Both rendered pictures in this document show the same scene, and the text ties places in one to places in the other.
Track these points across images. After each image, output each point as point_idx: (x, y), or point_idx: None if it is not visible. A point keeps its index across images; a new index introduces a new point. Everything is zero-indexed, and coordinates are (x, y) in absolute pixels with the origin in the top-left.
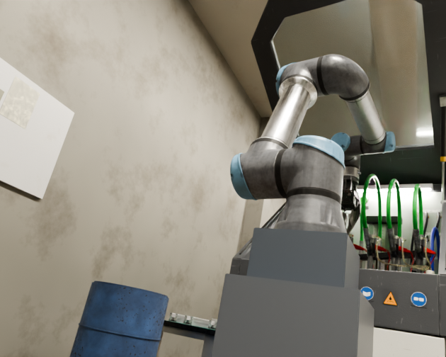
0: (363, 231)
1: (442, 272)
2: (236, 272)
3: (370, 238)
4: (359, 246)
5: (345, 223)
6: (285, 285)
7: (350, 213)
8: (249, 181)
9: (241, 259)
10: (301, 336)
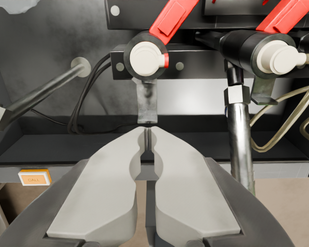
0: (231, 173)
1: None
2: None
3: (263, 84)
4: (195, 5)
5: (140, 168)
6: None
7: (169, 234)
8: None
9: None
10: None
